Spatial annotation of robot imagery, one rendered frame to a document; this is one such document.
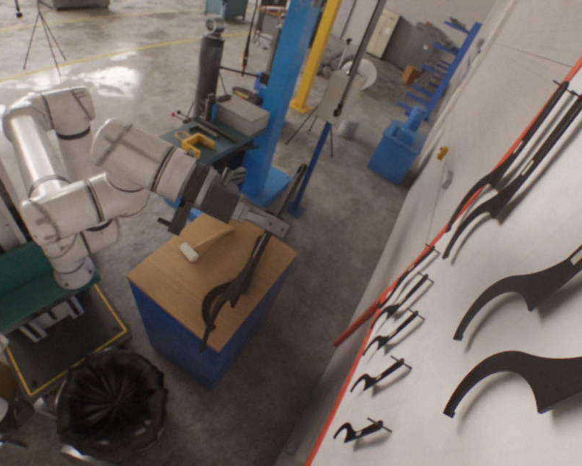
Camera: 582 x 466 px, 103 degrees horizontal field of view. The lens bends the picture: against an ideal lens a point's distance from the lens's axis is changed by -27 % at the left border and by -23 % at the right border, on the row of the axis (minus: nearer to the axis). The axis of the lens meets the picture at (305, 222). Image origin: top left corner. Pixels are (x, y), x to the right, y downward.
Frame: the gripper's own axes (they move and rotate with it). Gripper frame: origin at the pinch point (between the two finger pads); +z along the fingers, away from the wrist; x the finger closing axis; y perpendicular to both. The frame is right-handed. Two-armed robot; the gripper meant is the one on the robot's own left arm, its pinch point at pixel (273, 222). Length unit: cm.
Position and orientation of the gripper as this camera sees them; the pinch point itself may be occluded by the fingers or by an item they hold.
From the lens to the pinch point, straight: 54.7
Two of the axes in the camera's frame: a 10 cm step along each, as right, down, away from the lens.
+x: -2.7, -2.5, 9.3
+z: 8.4, 4.2, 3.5
